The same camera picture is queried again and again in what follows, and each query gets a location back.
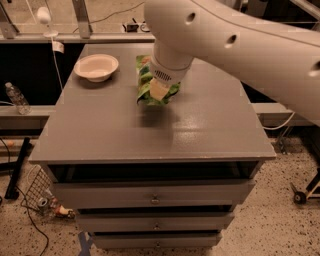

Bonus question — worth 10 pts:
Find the middle grey drawer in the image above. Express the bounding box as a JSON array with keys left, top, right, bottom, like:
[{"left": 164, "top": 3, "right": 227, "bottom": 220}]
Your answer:
[{"left": 76, "top": 212, "right": 234, "bottom": 232}]

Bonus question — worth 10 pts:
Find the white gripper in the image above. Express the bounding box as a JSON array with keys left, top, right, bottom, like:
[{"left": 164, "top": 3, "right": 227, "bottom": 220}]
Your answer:
[{"left": 150, "top": 41, "right": 193, "bottom": 101}]

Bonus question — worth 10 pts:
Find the black caster wheel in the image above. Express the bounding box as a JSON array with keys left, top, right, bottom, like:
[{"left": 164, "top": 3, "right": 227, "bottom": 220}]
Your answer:
[{"left": 290, "top": 183, "right": 307, "bottom": 205}]

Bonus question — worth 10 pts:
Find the bottom grey drawer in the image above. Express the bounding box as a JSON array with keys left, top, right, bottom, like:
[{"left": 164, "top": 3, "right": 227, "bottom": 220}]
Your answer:
[{"left": 92, "top": 233, "right": 222, "bottom": 249}]

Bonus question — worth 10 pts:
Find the grey drawer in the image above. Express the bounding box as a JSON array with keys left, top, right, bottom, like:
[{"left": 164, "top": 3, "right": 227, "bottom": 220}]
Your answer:
[
  {"left": 92, "top": 233, "right": 222, "bottom": 249},
  {"left": 53, "top": 179, "right": 255, "bottom": 209},
  {"left": 76, "top": 212, "right": 234, "bottom": 232}
]

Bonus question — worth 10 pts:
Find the black power adapter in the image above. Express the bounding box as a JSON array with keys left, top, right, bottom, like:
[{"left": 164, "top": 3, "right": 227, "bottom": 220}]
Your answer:
[{"left": 123, "top": 20, "right": 139, "bottom": 33}]

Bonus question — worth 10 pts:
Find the grey drawer cabinet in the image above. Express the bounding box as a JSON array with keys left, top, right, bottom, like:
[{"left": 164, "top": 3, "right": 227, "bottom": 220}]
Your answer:
[{"left": 30, "top": 43, "right": 275, "bottom": 237}]

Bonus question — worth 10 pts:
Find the black floor cable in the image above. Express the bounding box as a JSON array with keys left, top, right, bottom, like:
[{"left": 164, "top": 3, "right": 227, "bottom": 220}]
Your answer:
[{"left": 0, "top": 137, "right": 50, "bottom": 256}]

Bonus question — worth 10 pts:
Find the top grey drawer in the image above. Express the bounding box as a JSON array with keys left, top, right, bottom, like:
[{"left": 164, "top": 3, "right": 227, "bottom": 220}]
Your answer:
[{"left": 53, "top": 179, "right": 255, "bottom": 209}]

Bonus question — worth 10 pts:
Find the clear plastic water bottle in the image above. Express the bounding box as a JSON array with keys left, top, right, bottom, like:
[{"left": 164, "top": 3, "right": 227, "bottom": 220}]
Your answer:
[{"left": 5, "top": 82, "right": 31, "bottom": 115}]

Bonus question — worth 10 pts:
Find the white paper bowl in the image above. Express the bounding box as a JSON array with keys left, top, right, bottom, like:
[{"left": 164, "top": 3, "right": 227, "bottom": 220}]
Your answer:
[{"left": 73, "top": 54, "right": 119, "bottom": 82}]

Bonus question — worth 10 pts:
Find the black metal stand leg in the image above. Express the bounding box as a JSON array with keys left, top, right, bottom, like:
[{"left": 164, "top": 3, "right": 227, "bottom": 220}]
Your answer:
[{"left": 5, "top": 137, "right": 30, "bottom": 199}]

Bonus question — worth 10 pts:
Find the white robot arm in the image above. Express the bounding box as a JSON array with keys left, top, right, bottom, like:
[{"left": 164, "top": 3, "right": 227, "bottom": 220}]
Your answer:
[{"left": 144, "top": 0, "right": 320, "bottom": 126}]

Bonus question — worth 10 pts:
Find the small white desk lamp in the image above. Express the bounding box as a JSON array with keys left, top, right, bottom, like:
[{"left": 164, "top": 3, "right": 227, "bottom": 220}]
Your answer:
[{"left": 36, "top": 7, "right": 58, "bottom": 38}]

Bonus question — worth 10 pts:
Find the green rice chip bag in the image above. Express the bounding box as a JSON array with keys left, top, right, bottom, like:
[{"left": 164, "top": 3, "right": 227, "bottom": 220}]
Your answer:
[{"left": 136, "top": 55, "right": 180, "bottom": 106}]

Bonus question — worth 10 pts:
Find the wire mesh basket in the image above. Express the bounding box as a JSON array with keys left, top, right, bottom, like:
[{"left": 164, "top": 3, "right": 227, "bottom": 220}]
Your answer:
[{"left": 26, "top": 169, "right": 53, "bottom": 214}]

